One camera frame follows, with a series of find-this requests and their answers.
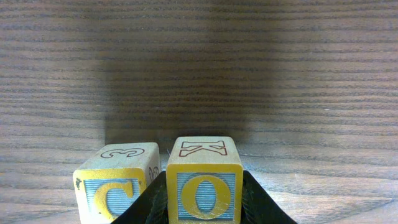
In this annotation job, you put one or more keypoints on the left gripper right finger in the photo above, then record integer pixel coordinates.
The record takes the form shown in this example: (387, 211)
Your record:
(257, 205)

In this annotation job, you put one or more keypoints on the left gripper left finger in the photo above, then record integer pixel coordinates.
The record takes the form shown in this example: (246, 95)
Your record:
(150, 207)

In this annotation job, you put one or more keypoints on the yellow C block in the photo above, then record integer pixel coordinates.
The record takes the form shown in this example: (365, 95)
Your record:
(108, 183)

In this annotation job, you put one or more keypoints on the yellow O block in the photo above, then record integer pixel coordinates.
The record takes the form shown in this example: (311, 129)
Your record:
(204, 177)

